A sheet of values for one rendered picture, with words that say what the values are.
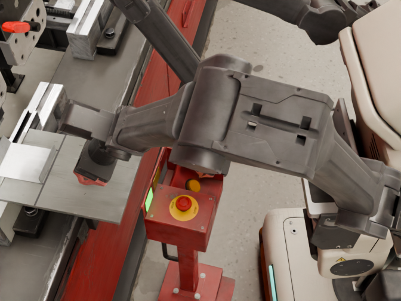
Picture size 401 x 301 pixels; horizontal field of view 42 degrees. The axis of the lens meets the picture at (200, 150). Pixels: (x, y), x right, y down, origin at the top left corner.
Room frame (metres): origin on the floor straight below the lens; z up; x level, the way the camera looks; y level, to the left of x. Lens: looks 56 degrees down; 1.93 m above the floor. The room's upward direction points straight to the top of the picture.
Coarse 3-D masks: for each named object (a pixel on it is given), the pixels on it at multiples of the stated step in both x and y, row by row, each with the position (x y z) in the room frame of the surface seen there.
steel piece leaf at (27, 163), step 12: (12, 144) 0.65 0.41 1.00; (12, 156) 0.62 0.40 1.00; (24, 156) 0.62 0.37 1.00; (36, 156) 0.62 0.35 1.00; (48, 156) 0.60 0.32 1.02; (0, 168) 0.59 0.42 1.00; (12, 168) 0.59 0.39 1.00; (24, 168) 0.59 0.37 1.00; (36, 168) 0.59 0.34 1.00; (24, 180) 0.56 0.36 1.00; (36, 180) 0.56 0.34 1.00
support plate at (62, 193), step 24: (24, 144) 0.65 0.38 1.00; (48, 144) 0.65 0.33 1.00; (72, 144) 0.65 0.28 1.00; (48, 168) 0.59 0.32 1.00; (72, 168) 0.59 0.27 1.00; (120, 168) 0.59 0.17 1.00; (0, 192) 0.53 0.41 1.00; (24, 192) 0.53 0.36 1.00; (48, 192) 0.53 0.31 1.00; (72, 192) 0.53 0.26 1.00; (96, 192) 0.53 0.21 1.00; (120, 192) 0.53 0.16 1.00; (96, 216) 0.48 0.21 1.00; (120, 216) 0.48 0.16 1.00
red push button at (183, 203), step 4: (180, 196) 0.63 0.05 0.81; (184, 196) 0.63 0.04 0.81; (180, 200) 0.62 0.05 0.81; (184, 200) 0.62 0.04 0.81; (188, 200) 0.62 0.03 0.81; (176, 204) 0.61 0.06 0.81; (180, 204) 0.61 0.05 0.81; (184, 204) 0.61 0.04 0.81; (188, 204) 0.61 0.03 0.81; (180, 208) 0.60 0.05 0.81; (184, 208) 0.60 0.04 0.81; (188, 208) 0.60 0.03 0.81
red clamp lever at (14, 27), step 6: (6, 24) 0.68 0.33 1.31; (12, 24) 0.68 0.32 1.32; (18, 24) 0.69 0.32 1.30; (24, 24) 0.71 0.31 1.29; (30, 24) 0.73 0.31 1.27; (36, 24) 0.73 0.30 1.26; (6, 30) 0.67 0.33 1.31; (12, 30) 0.67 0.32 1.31; (18, 30) 0.68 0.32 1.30; (24, 30) 0.70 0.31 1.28; (30, 30) 0.73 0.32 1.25; (36, 30) 0.73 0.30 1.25
